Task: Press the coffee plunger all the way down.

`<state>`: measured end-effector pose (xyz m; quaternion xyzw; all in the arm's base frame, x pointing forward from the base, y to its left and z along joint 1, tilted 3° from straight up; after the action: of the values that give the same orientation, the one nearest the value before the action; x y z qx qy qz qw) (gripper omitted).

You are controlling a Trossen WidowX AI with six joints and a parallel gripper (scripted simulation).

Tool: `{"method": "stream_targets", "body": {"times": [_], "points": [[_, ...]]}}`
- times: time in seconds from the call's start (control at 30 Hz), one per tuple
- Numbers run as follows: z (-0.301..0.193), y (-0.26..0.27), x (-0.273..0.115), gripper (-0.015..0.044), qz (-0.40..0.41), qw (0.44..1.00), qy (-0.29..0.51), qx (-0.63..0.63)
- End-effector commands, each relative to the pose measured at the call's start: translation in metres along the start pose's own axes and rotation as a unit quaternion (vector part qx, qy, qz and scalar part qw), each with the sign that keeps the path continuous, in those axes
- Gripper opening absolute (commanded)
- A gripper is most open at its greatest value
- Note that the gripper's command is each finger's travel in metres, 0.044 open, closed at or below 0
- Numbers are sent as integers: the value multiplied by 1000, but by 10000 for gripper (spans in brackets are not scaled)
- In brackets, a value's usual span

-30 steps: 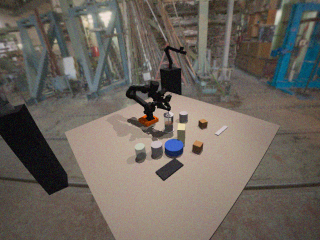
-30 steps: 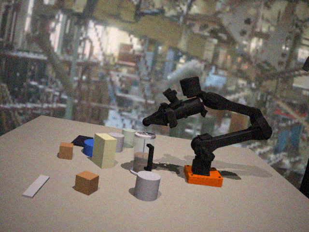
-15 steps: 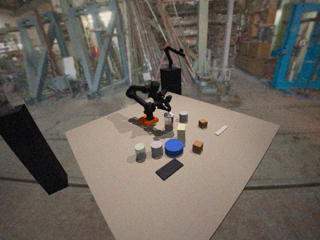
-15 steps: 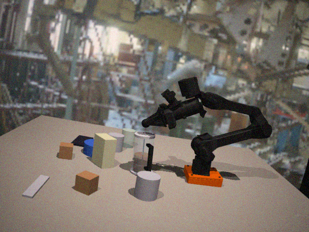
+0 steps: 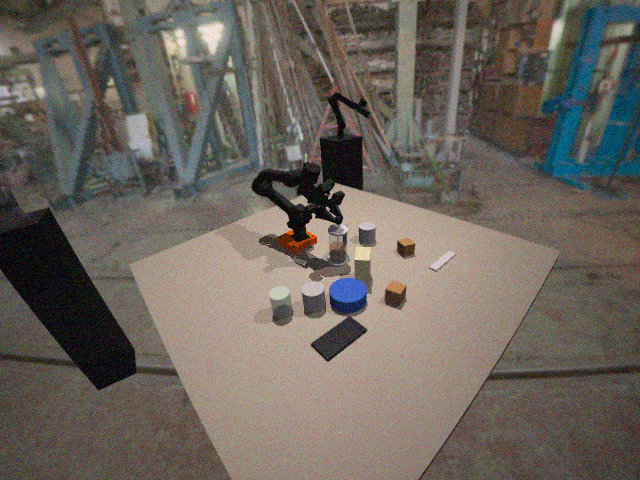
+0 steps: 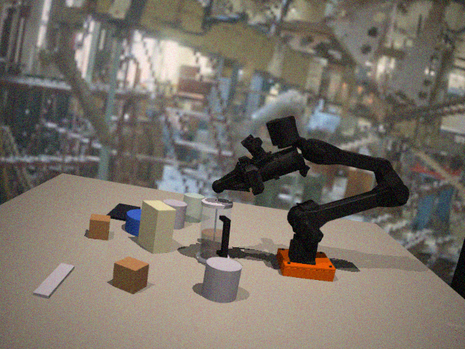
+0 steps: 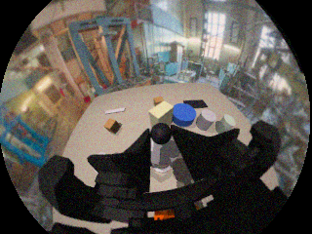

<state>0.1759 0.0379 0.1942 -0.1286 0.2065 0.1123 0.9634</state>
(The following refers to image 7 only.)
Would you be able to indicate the glass coffee press with black handle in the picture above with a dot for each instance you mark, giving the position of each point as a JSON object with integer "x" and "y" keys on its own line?
{"x": 163, "y": 148}

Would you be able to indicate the blue cylinder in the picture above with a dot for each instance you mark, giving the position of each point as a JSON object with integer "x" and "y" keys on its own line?
{"x": 183, "y": 115}

